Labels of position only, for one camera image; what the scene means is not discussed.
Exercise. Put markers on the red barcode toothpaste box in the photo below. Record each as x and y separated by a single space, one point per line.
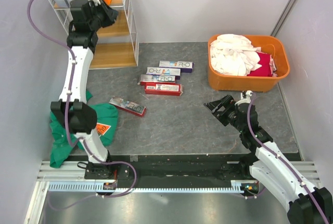
163 89

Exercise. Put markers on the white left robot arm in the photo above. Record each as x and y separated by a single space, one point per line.
71 109

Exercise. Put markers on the red cloth in basin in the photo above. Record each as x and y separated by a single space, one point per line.
267 68

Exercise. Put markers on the purple silver R&O box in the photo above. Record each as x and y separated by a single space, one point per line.
184 66

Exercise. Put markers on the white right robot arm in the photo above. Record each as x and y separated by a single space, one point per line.
302 200

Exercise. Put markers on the green cloth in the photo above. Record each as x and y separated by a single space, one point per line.
107 119

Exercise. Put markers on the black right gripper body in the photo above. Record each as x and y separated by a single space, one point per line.
229 114

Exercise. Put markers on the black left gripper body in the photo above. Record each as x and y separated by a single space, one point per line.
99 16

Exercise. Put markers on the white cloth in basin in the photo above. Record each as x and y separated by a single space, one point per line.
234 55

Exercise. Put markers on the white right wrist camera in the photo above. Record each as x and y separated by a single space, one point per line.
247 97

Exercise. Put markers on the purple silver toothpaste box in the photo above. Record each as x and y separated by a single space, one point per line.
164 71

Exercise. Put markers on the red silver R&O box front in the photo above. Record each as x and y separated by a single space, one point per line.
128 106

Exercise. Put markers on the red silver r&o box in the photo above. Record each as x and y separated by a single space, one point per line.
128 106
149 78

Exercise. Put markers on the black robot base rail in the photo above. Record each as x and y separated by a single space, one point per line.
174 171

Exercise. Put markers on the white wire wooden shelf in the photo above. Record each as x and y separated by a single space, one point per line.
117 44

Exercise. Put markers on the orange plastic basin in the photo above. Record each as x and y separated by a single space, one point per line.
269 45

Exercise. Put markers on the aluminium cable duct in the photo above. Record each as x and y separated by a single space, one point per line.
105 187

